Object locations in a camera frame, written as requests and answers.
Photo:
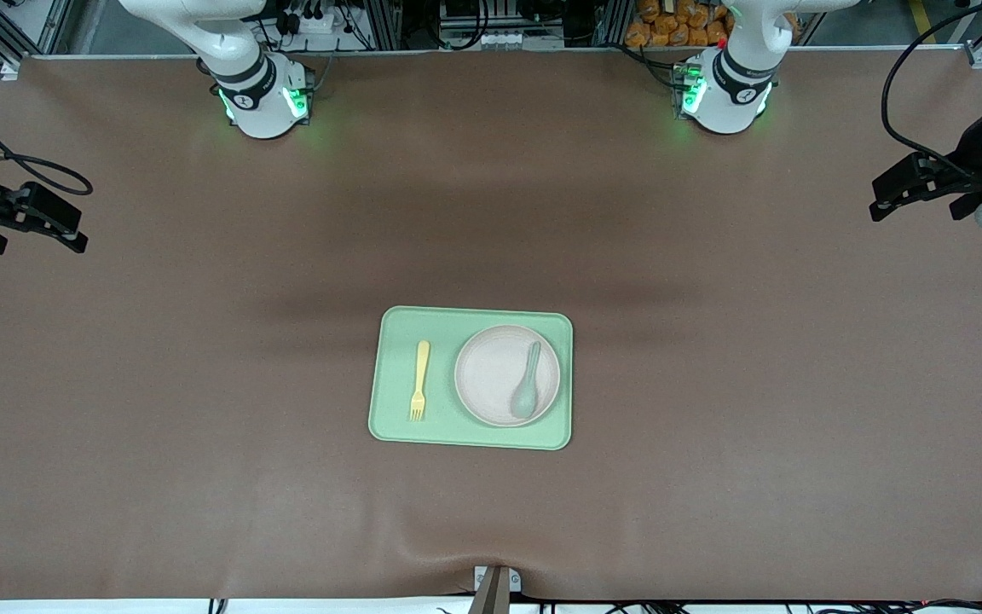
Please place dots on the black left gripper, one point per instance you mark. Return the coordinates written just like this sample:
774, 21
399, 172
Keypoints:
971, 159

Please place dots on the yellow plastic fork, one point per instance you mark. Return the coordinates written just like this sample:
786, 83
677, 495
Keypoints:
420, 375

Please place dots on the beige round plate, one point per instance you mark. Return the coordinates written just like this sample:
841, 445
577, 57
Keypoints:
487, 375

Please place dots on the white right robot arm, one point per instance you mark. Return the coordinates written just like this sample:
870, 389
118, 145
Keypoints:
257, 98

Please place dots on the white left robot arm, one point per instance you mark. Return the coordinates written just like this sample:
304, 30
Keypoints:
734, 85

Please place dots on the brown table mat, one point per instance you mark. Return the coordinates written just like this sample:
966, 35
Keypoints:
201, 384

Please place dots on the pile of orange packets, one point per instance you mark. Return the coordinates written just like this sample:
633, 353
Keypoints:
670, 26

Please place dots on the white power strip with plugs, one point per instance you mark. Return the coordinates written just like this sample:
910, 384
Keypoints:
320, 24

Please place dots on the light green rectangular tray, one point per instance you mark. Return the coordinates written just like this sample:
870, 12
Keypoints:
393, 375

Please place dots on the grey-green plastic spoon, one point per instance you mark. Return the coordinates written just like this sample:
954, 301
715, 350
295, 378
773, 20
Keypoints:
525, 396

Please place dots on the long white power strip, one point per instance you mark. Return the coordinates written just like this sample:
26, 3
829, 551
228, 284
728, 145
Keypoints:
491, 39

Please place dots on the metal table edge bracket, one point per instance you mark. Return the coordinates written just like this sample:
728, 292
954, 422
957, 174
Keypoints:
495, 588

